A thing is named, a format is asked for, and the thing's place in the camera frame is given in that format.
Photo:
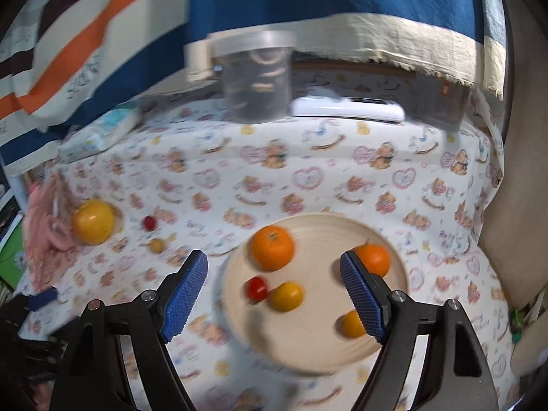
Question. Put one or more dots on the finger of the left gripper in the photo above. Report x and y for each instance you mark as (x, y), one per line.
(43, 299)

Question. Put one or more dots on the white flat device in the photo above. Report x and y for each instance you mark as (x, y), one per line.
(350, 108)

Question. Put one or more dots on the pink plastic bag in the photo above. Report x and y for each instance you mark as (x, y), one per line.
(48, 240)

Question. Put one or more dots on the small yellow orange fruit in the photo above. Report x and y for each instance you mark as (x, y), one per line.
(286, 297)

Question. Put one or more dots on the large orange mandarin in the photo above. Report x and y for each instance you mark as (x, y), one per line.
(272, 248)

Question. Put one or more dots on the teddy bear print cloth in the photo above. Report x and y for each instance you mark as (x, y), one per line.
(211, 183)

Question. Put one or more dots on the striped blue white towel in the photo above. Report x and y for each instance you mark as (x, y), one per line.
(65, 62)

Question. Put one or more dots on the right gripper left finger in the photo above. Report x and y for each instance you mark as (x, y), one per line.
(178, 294)

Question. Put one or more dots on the cream round plate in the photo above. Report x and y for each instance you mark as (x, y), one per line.
(306, 339)

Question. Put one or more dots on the red cherry tomato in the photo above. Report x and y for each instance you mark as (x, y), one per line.
(256, 289)

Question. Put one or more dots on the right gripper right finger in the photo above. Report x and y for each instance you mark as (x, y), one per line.
(369, 295)

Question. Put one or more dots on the clear plastic container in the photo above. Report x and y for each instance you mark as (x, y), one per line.
(256, 74)

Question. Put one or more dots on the yellow apple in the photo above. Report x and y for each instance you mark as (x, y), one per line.
(93, 222)

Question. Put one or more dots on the white wet wipes pack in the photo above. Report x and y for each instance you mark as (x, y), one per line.
(101, 134)

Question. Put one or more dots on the small red cherry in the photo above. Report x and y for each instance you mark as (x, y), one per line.
(149, 223)

